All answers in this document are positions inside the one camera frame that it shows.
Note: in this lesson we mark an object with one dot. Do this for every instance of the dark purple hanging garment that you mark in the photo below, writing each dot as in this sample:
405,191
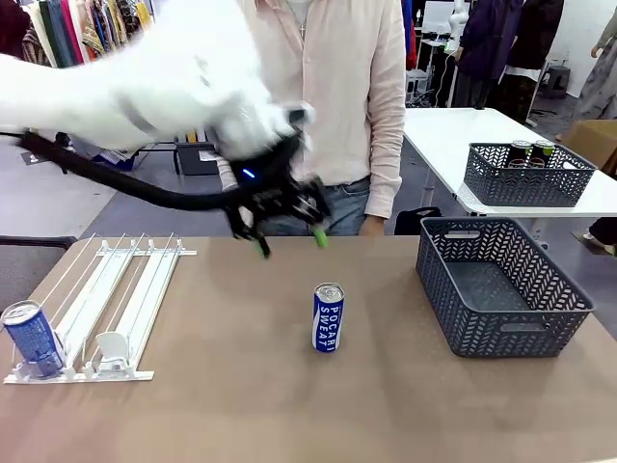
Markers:
487,34

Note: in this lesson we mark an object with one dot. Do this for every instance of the dark grey storage bin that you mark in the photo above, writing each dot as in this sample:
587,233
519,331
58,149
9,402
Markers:
193,161

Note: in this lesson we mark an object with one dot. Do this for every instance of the grey dress on mannequin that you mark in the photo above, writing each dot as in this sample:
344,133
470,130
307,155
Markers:
600,87

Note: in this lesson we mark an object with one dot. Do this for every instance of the cardboard box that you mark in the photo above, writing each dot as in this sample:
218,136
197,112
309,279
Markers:
590,142

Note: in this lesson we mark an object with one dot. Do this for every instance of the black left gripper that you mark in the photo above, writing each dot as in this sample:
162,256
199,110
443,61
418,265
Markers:
284,200

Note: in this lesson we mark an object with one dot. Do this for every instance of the person in pink shirt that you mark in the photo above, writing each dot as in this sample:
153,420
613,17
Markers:
352,96

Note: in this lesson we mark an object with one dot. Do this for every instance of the hanging colourful clothes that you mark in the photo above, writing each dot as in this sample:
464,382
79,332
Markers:
72,29

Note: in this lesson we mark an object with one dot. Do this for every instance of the white table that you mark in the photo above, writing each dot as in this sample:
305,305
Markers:
443,135

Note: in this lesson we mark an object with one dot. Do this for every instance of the black seat behind table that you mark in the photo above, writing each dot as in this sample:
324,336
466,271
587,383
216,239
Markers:
414,222

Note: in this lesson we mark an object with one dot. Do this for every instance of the blue Pocari Sweat can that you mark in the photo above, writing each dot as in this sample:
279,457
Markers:
329,320
31,337

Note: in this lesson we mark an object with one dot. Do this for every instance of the black hanging garment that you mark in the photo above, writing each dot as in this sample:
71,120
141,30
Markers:
535,38

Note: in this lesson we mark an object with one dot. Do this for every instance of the grey woven plastic basket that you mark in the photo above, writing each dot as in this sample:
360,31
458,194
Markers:
525,185
496,289

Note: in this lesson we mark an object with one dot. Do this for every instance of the bystander's leg and shoe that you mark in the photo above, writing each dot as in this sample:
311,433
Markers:
602,234

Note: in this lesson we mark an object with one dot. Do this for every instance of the grey plastic stool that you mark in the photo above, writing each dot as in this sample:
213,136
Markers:
554,79

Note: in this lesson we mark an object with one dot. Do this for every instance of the person's left hand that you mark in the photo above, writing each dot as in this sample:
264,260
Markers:
373,226

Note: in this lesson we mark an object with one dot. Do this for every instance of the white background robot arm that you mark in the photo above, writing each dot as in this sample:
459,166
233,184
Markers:
457,19

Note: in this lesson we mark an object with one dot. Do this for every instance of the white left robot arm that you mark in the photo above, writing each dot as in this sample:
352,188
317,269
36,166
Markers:
144,82

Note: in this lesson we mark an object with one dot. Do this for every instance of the white dispenser pusher paddle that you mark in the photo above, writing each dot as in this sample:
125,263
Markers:
115,347

